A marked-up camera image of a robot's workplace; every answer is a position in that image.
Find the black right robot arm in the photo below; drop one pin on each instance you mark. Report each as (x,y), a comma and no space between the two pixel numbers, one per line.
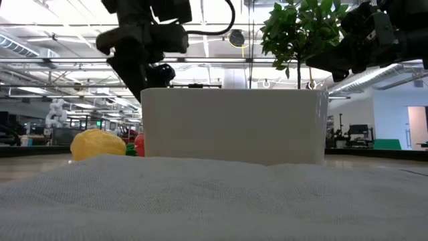
(414,33)

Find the black machine stand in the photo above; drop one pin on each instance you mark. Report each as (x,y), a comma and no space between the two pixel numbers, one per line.
(359,134)

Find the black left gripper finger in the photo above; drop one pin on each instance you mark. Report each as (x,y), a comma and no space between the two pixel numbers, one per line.
(160,75)
(130,75)

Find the red toy produce green top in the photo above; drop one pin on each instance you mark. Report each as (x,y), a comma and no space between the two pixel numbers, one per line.
(138,144)

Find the green panel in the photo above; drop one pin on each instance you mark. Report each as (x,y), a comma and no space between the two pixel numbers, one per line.
(387,144)

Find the clear plastic tupperware container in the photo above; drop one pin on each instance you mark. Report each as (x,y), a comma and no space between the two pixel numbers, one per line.
(234,127)

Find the green leafy plant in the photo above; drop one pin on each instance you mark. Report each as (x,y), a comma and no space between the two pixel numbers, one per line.
(301,26)

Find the yellow toy lemon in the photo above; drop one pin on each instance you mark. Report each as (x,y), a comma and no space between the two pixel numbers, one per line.
(97,144)

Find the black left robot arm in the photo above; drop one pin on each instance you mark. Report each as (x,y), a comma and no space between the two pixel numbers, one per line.
(133,11)

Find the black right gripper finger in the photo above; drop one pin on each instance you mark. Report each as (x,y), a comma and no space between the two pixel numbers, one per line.
(339,72)
(334,55)

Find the silver ceiling duct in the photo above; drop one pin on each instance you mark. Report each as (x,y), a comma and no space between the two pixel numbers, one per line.
(374,77)

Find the grey cloth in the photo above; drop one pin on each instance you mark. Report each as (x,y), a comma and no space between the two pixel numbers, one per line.
(214,201)

